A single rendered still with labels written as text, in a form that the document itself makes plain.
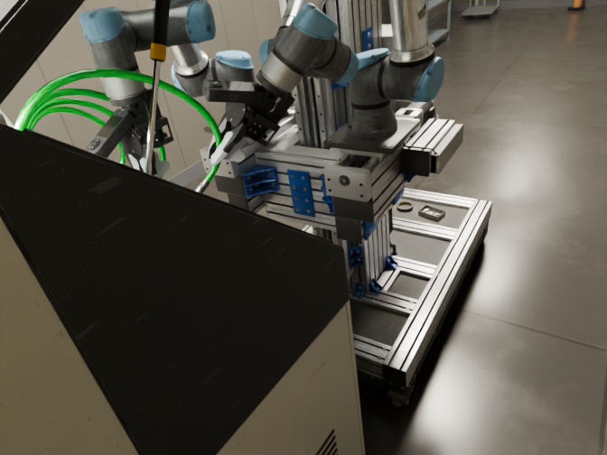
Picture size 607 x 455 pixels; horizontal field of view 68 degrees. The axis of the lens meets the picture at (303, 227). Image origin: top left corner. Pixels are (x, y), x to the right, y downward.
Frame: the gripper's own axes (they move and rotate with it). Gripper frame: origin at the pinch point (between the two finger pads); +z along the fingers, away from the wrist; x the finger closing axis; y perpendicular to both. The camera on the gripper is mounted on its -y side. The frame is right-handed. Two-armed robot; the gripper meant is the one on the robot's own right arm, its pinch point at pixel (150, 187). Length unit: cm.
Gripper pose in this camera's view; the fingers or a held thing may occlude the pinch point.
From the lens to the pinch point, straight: 105.1
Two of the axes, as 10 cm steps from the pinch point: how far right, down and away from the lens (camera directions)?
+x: -8.0, -2.3, 5.5
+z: 1.3, 8.3, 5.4
